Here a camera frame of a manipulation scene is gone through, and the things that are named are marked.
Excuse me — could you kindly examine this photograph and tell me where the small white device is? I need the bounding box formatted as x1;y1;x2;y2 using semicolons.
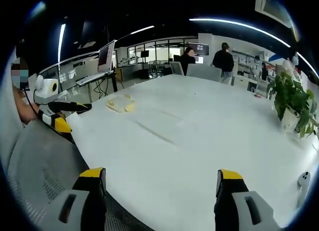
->
296;171;311;210

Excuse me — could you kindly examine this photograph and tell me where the grey mesh office chair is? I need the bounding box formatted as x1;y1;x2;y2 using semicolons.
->
0;120;153;231

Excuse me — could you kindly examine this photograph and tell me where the white office chair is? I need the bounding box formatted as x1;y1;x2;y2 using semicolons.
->
186;64;222;82
169;61;185;76

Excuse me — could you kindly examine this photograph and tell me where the ceiling air vent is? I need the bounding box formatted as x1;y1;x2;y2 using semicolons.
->
255;0;293;25

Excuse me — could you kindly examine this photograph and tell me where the white keyboard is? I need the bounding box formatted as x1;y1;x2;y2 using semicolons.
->
75;71;111;86

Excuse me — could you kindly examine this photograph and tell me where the ceiling light strip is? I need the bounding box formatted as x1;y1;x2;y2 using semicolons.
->
57;23;66;65
116;25;156;40
188;17;292;48

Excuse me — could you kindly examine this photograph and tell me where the green potted plant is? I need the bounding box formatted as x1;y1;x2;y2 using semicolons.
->
266;71;319;139

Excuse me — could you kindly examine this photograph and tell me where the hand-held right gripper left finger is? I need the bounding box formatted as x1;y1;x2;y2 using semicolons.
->
48;167;108;231

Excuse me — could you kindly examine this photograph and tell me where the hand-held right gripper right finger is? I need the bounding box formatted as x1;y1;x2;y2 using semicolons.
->
214;169;282;231

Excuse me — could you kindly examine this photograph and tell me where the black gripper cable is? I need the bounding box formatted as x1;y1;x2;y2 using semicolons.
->
22;88;41;116

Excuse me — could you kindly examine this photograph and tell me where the laptop on stand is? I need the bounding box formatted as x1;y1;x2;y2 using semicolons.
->
96;39;116;74

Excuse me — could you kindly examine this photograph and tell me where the wall screen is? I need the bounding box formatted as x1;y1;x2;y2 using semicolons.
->
188;43;210;56

